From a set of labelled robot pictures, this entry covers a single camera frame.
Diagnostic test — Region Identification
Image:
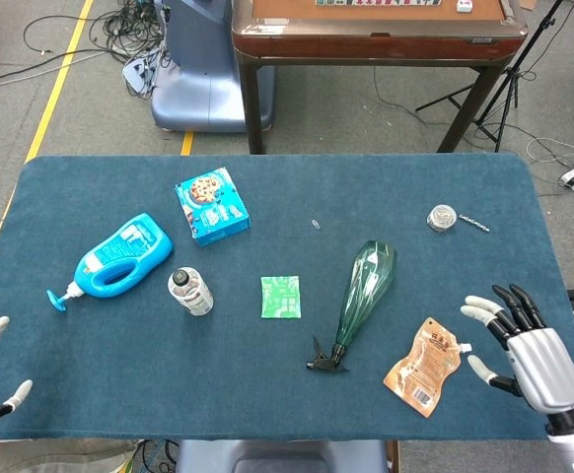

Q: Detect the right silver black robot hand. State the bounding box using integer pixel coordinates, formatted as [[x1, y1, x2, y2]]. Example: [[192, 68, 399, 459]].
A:
[[460, 283, 574, 414]]

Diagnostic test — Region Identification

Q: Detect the green transparent spray bottle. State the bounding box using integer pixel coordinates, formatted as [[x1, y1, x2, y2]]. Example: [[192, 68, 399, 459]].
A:
[[306, 239, 397, 374]]

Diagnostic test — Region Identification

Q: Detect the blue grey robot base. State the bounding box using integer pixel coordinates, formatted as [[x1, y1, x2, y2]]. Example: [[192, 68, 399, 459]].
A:
[[150, 0, 276, 133]]

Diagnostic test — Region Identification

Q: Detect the blue pump detergent bottle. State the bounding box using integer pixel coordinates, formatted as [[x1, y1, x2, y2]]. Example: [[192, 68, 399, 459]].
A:
[[46, 212, 176, 313]]

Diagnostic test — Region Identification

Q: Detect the clear plastic drink bottle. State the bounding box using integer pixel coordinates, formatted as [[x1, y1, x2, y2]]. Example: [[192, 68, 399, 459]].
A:
[[167, 267, 215, 317]]

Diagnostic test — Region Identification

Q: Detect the brown spouted pouch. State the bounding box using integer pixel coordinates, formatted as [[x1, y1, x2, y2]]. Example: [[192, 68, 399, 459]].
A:
[[383, 316, 473, 420]]

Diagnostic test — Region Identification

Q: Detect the small clear round container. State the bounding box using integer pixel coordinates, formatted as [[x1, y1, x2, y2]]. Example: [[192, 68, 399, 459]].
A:
[[426, 204, 458, 235]]

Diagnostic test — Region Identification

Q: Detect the blue table cloth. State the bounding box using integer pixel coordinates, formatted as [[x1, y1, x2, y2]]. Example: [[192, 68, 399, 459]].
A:
[[0, 154, 574, 441]]

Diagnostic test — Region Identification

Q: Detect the green sachet packet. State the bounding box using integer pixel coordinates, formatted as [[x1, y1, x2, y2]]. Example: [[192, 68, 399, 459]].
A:
[[259, 275, 302, 320]]

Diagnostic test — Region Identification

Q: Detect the blue cookie box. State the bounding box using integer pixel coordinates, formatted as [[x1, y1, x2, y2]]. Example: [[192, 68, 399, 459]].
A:
[[174, 167, 252, 247]]

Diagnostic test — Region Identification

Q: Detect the blue grey robot torso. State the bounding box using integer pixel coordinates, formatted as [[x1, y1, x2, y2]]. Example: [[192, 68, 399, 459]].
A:
[[175, 439, 390, 473]]

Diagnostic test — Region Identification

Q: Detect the black tripod stand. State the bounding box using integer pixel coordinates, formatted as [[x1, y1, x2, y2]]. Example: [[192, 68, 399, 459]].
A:
[[414, 0, 567, 153]]

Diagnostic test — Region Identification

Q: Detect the grey power strip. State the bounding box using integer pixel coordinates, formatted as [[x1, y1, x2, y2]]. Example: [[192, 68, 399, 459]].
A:
[[121, 46, 162, 95]]

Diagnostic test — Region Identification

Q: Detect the brown mahjong table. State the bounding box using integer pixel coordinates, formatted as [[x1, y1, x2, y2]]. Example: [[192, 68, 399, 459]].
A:
[[231, 0, 530, 156]]

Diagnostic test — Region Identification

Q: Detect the row of mahjong tiles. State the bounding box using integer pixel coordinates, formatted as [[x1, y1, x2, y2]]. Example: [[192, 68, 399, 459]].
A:
[[314, 0, 443, 8]]

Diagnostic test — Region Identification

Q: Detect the black cable bundle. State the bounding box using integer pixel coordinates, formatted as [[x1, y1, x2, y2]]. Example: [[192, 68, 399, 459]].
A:
[[23, 0, 170, 65]]

